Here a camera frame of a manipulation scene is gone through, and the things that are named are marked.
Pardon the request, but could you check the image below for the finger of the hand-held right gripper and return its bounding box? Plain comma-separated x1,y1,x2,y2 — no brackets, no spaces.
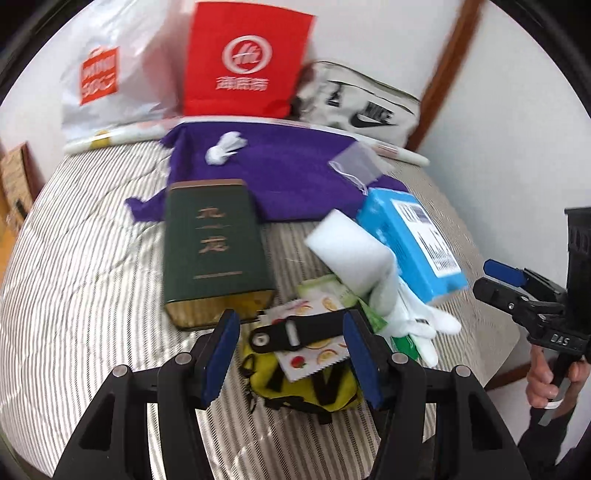
483,259,529,288
472,276,540,320

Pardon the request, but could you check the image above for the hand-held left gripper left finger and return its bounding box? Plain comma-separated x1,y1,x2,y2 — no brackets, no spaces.
58,309,241,480

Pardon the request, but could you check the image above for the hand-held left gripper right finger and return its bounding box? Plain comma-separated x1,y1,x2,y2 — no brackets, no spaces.
342,309,532,480

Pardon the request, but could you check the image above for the fruit print packet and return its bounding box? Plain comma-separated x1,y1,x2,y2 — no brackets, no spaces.
261,298,352,381

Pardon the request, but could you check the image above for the light green tissue packet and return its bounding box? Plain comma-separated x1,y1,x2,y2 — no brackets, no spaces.
295,274,362,315

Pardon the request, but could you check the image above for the white foam block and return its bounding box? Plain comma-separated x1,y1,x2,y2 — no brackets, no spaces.
305,209,400,296

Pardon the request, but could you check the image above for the person's right forearm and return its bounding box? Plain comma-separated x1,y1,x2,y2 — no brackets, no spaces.
517,397,591,480

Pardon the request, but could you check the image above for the person's right hand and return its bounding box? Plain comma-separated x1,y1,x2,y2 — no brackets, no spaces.
526,344,588,410

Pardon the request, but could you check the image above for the yellow pouch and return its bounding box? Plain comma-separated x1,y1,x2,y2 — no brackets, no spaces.
240,323,363,416

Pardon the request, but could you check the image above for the mint green packet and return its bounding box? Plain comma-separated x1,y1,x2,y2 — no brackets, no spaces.
358,300,387,334

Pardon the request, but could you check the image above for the white glove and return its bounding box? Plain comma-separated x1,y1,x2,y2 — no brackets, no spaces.
369,268,462,366

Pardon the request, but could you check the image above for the blue box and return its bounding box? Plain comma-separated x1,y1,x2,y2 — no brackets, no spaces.
355,188,467,305

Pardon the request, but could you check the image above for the dark green tin box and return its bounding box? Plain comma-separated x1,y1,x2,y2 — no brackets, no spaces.
163,179,277,330

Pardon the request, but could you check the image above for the clear zip bag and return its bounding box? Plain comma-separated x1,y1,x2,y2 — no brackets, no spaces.
329,142,384,195

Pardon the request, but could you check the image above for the purple cloth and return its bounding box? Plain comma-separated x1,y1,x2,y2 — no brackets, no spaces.
126,121,409,223

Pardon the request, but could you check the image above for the crumpled white tissue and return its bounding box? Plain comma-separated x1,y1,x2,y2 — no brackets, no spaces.
204,131,245,166

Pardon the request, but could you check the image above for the printed white roll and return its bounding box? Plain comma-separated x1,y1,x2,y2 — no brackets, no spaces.
62,115,430,167

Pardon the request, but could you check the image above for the grey waist bag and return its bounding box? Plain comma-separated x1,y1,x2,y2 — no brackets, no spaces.
291,60,422,151

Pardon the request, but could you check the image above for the wooden desk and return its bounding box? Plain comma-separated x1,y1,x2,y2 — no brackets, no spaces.
0,185,20,261

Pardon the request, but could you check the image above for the red paper bag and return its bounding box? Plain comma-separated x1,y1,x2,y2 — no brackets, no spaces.
181,2,318,119

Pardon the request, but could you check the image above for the brown printed box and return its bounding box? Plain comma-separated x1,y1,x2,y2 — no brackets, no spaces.
0,143,35,217

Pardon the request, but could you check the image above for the white plastic shopping bag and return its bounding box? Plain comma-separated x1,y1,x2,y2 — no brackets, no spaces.
60,0,195,141

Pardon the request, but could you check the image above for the wooden door frame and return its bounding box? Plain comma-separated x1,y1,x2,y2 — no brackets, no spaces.
409,0,483,153

